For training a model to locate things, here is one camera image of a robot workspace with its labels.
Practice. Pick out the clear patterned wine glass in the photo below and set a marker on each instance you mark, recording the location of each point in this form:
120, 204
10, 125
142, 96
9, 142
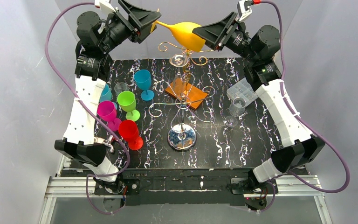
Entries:
120, 87

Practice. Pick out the red wine glass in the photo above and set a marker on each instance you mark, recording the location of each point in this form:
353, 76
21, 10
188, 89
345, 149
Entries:
128, 130

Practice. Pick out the chrome faucet tap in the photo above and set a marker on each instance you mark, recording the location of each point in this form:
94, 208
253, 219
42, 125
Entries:
109, 142

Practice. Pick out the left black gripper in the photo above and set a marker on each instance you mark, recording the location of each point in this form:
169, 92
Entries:
133, 26

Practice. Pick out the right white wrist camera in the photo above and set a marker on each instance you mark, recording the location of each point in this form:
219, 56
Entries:
244, 8

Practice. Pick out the gold wire glass rack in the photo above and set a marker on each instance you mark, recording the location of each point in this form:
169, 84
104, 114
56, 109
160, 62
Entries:
163, 47

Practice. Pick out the clear wine glass rear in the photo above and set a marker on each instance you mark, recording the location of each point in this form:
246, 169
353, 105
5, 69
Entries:
179, 71

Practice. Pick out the pink wine glass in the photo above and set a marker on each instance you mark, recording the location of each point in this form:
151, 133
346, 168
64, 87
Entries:
107, 112

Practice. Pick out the clear plastic screw box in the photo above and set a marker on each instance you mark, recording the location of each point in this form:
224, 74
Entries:
242, 89

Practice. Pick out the silver wire glass rack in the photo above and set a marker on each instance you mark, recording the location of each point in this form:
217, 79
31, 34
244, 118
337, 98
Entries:
182, 137

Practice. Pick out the yellow orange wine glass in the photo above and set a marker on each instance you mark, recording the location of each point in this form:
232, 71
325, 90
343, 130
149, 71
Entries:
183, 34

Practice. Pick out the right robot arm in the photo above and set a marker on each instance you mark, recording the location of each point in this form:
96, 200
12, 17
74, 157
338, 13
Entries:
300, 145

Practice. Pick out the teal blue wine glass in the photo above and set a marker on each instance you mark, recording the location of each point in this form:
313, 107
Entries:
106, 95

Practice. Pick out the clear wine glass front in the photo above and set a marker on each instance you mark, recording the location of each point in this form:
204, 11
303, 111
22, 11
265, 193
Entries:
236, 109

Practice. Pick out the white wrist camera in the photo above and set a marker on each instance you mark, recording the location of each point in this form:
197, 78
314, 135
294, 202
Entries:
105, 6
244, 8

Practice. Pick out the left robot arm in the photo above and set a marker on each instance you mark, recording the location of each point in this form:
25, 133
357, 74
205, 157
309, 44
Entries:
97, 38

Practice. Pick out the green wine glass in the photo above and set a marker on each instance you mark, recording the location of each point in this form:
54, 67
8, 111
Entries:
127, 102

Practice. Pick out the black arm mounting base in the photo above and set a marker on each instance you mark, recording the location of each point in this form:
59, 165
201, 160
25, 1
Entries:
233, 186

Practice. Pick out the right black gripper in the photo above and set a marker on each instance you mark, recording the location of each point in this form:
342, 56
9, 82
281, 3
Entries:
228, 30

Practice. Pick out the orange wooden rack base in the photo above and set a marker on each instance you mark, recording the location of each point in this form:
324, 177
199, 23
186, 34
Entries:
192, 94

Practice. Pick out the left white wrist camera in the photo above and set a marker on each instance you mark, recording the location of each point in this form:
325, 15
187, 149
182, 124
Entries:
105, 6

